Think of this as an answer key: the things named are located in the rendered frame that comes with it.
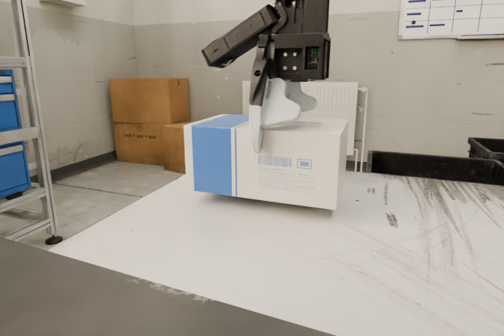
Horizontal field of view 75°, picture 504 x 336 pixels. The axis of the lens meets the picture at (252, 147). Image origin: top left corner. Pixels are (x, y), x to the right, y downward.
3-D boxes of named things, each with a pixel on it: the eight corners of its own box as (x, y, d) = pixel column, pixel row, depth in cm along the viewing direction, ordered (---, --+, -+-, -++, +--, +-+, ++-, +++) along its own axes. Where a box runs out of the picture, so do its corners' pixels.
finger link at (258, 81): (258, 98, 37) (272, 34, 40) (244, 98, 37) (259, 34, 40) (268, 118, 41) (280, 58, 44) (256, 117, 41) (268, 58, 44)
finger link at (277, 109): (292, 147, 35) (304, 73, 38) (239, 142, 37) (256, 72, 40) (296, 157, 38) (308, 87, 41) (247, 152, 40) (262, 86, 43)
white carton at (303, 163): (186, 190, 45) (183, 124, 43) (223, 166, 56) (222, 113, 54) (336, 210, 39) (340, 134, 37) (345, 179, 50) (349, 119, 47)
